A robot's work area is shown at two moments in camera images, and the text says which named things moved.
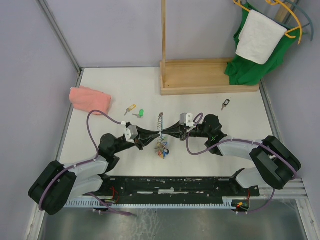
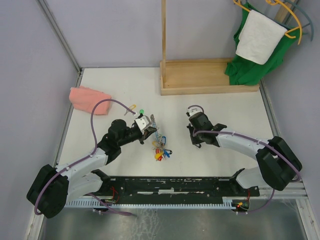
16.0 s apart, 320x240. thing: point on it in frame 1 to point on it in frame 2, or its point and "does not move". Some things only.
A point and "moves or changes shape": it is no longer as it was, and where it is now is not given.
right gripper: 177,130 to 194,140
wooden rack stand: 194,76 does not move
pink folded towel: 86,99 does not move
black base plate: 177,189 does not move
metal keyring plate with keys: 161,147 moves or changes shape
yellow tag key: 130,108 does not move
